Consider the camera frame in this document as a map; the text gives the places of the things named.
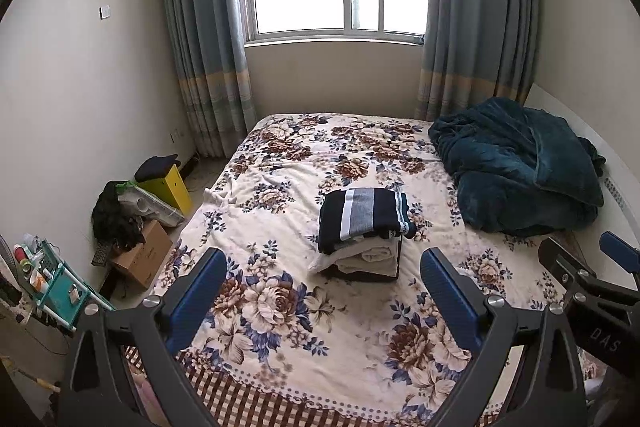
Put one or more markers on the black folded garment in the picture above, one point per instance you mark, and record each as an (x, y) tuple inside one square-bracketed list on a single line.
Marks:
[(365, 279)]

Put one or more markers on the wall outlet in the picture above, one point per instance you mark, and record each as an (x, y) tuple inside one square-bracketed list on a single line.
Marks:
[(175, 137)]

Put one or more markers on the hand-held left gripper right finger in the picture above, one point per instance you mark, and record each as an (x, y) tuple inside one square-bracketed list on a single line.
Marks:
[(450, 302)]

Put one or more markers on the dark garment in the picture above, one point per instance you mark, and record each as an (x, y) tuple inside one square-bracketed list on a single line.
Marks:
[(157, 167)]

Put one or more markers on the white headboard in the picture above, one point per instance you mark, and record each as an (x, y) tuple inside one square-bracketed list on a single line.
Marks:
[(620, 187)]

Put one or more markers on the striped knit sweater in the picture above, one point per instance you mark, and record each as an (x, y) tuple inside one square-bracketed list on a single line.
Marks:
[(360, 212)]

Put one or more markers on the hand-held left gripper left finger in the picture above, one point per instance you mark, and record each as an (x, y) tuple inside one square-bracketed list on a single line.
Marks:
[(197, 297)]

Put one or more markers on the cream folded clothes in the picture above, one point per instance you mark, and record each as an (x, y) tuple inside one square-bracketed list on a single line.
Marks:
[(370, 257)]

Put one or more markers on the floral blanket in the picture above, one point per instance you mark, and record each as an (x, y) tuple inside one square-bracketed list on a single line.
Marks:
[(280, 307)]

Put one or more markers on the teal storage rack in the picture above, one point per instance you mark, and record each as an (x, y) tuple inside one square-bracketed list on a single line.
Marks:
[(60, 292)]

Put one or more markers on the blue striped curtain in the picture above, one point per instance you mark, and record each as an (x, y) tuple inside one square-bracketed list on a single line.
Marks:
[(205, 57), (475, 32)]

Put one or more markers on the pile of dark clothes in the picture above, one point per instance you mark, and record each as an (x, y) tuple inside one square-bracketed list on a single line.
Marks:
[(112, 217)]

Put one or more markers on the cardboard box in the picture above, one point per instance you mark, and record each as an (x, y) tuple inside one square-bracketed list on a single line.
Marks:
[(145, 257)]

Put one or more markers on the yellow box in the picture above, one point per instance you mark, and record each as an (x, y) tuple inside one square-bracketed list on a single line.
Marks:
[(172, 192)]

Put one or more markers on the teal plush blanket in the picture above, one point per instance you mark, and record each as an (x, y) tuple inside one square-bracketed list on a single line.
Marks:
[(490, 167)]

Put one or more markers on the white plastic package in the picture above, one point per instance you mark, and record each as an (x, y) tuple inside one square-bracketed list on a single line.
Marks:
[(155, 207)]

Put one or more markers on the black remote control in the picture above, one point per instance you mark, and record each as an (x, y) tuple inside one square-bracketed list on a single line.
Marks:
[(100, 253)]

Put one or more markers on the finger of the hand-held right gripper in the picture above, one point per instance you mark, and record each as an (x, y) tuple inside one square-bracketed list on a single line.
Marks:
[(620, 249), (565, 262)]

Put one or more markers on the white wall switch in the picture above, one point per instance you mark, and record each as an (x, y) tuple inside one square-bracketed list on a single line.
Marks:
[(105, 12)]

